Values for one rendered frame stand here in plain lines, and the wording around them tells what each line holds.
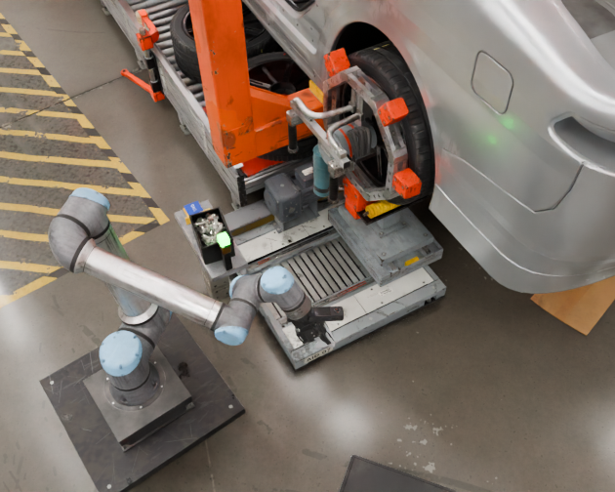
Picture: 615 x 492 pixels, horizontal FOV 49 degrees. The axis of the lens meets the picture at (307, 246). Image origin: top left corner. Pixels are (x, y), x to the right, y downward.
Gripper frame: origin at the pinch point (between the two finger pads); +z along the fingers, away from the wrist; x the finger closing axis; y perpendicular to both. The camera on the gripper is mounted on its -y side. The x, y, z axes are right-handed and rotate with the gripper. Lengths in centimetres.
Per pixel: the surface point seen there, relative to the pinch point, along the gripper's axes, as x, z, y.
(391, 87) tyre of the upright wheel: -78, -32, -49
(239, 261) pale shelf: -69, 5, 40
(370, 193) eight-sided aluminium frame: -81, 10, -22
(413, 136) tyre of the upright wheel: -66, -17, -49
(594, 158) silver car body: -1, -28, -94
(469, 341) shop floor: -56, 93, -31
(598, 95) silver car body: -2, -46, -99
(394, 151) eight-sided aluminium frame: -64, -15, -41
